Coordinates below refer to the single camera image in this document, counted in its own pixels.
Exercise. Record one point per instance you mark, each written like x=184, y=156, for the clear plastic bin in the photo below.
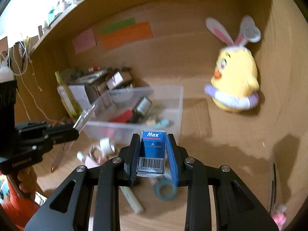
x=168, y=101

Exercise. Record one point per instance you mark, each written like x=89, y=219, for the person's left hand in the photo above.
x=24, y=180

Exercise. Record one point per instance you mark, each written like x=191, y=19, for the orange sticky note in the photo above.
x=130, y=37

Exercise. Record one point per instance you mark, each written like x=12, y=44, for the small white cardboard box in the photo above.
x=119, y=79

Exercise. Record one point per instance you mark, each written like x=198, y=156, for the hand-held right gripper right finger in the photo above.
x=172, y=161

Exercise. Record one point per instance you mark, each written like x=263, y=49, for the red and white marker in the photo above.
x=94, y=69

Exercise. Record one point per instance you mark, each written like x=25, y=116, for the teal tape roll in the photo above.
x=166, y=191

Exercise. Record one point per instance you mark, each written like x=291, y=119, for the dark green bottle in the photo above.
x=142, y=107

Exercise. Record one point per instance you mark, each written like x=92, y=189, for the blue staple box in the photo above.
x=152, y=151

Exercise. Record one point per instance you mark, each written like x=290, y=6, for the row of small bottles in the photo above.
x=56, y=12

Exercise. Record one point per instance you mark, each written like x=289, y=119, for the small white cap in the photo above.
x=80, y=156

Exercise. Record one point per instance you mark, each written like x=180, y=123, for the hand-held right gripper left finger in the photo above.
x=134, y=160

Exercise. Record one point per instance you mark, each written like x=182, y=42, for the yellow chick plush toy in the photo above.
x=237, y=77

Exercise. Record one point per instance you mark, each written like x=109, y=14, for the stack of books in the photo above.
x=91, y=78

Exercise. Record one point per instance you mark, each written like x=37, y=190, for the clear pen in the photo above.
x=273, y=185

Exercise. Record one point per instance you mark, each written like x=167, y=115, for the white paper carton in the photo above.
x=80, y=93

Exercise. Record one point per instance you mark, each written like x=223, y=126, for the person's left forearm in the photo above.
x=16, y=211

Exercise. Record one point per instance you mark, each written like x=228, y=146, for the white tape roll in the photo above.
x=107, y=145

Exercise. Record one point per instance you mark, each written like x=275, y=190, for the pink sticky note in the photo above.
x=84, y=41

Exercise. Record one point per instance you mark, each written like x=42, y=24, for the green sticky note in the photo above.
x=118, y=26

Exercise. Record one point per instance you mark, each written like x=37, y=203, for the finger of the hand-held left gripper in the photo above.
x=63, y=137
x=63, y=128

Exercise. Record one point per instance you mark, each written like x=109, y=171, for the pale green tube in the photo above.
x=132, y=201

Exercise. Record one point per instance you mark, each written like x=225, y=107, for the yellow-green bottle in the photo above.
x=68, y=96

